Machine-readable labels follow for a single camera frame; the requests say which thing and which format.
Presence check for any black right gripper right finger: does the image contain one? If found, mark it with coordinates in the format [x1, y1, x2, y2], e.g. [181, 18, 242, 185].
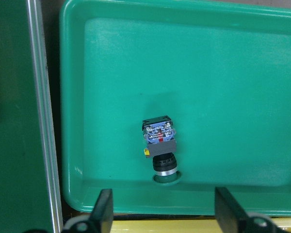
[214, 187, 249, 233]

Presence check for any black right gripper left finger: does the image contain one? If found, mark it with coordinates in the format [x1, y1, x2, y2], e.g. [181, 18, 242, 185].
[89, 189, 113, 233]

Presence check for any green push button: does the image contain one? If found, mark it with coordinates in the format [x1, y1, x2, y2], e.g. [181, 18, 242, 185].
[142, 116, 181, 185]

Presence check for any yellow plastic tray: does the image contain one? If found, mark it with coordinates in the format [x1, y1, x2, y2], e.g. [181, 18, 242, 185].
[110, 215, 291, 233]

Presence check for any green conveyor belt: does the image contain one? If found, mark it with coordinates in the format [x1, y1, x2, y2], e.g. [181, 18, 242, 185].
[0, 0, 63, 233]

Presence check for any green plastic tray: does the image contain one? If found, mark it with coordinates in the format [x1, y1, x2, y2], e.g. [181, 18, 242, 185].
[60, 0, 291, 216]

